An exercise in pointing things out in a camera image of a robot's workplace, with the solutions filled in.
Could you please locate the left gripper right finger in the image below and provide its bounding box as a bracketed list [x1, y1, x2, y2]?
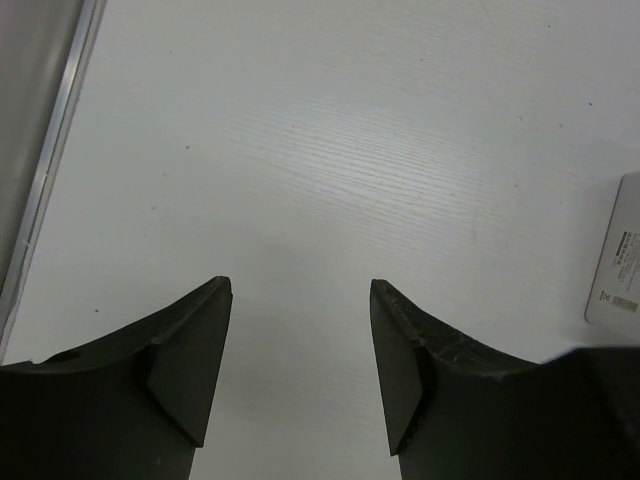
[370, 279, 639, 479]

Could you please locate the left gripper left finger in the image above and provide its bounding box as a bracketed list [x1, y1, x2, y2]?
[1, 276, 233, 479]

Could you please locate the left white divided container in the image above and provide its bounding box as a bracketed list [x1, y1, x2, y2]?
[585, 172, 639, 338]

